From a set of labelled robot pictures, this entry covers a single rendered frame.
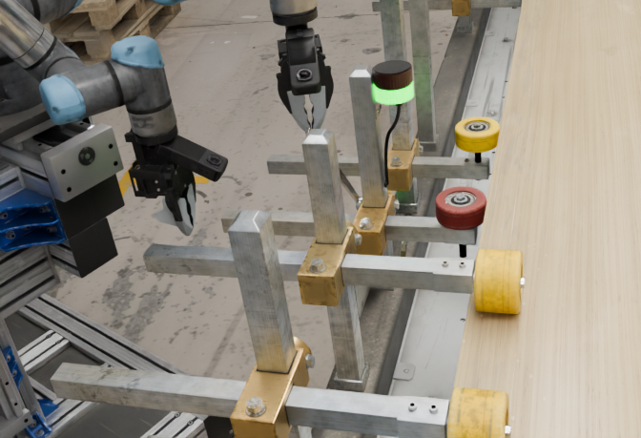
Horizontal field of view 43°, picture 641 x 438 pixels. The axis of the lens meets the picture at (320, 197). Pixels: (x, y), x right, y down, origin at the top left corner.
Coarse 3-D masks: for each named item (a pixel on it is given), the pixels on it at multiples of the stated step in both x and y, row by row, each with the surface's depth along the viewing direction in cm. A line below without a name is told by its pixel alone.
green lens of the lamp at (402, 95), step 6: (378, 90) 125; (396, 90) 123; (402, 90) 123; (408, 90) 124; (378, 96) 125; (384, 96) 124; (390, 96) 124; (396, 96) 124; (402, 96) 124; (408, 96) 125; (384, 102) 125; (390, 102) 124; (396, 102) 124; (402, 102) 124
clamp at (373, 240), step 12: (396, 204) 140; (360, 216) 135; (372, 216) 134; (384, 216) 134; (360, 228) 132; (372, 228) 131; (384, 228) 134; (372, 240) 131; (384, 240) 134; (360, 252) 133; (372, 252) 133
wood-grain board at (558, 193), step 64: (576, 0) 201; (640, 0) 195; (512, 64) 172; (576, 64) 168; (640, 64) 165; (512, 128) 148; (576, 128) 145; (640, 128) 142; (512, 192) 130; (576, 192) 127; (640, 192) 125; (576, 256) 114; (640, 256) 112; (512, 320) 104; (576, 320) 102; (640, 320) 101; (512, 384) 95; (576, 384) 93; (640, 384) 92
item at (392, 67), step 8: (384, 64) 126; (392, 64) 125; (400, 64) 125; (408, 64) 124; (376, 72) 124; (384, 72) 123; (392, 72) 123; (400, 72) 122; (400, 88) 123; (376, 104) 127; (400, 104) 127; (376, 112) 127; (400, 112) 128; (392, 128) 130; (384, 144) 132; (384, 152) 133; (384, 160) 134; (384, 168) 134; (384, 184) 136
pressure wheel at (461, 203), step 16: (448, 192) 131; (464, 192) 131; (480, 192) 130; (448, 208) 127; (464, 208) 126; (480, 208) 126; (448, 224) 128; (464, 224) 127; (480, 224) 128; (464, 256) 134
